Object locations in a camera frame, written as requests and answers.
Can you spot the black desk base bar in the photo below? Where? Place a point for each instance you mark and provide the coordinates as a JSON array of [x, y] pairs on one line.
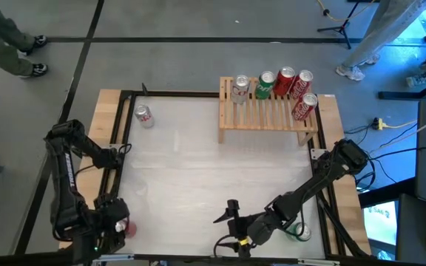
[[401, 95]]

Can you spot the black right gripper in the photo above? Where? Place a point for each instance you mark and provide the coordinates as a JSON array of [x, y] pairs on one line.
[[251, 229]]

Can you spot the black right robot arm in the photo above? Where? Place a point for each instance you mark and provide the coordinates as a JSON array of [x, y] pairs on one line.
[[309, 188]]

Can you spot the red cola can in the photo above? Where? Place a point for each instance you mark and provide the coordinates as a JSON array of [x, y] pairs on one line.
[[283, 85], [131, 230], [303, 109], [300, 86]]

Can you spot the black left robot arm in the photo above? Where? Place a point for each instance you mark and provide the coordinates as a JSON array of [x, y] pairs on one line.
[[67, 173]]

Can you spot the computer monitor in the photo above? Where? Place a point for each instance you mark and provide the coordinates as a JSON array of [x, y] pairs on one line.
[[381, 221]]

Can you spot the wooden table side panel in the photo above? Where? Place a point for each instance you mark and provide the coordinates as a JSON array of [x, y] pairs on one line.
[[104, 111], [350, 207]]

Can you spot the green lemon-lime soda can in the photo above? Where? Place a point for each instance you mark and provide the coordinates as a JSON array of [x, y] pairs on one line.
[[264, 88], [304, 232]]

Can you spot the black tripod stand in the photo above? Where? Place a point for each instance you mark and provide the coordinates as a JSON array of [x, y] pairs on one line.
[[342, 29]]

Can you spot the small black bracket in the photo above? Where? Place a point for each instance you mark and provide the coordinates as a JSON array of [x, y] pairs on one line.
[[145, 90]]

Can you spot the black aluminium table frame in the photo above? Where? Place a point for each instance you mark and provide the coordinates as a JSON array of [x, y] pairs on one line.
[[176, 93]]

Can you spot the silver diet cola can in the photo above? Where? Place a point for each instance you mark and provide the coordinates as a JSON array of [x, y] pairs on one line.
[[239, 92], [144, 117]]

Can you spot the wooden slatted shelf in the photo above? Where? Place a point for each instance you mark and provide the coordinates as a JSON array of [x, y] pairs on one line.
[[261, 114]]

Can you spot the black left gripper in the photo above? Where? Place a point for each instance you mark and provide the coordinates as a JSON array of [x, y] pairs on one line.
[[109, 214]]

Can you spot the black and yellow power strip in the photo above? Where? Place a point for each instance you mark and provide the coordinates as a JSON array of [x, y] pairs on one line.
[[378, 123]]

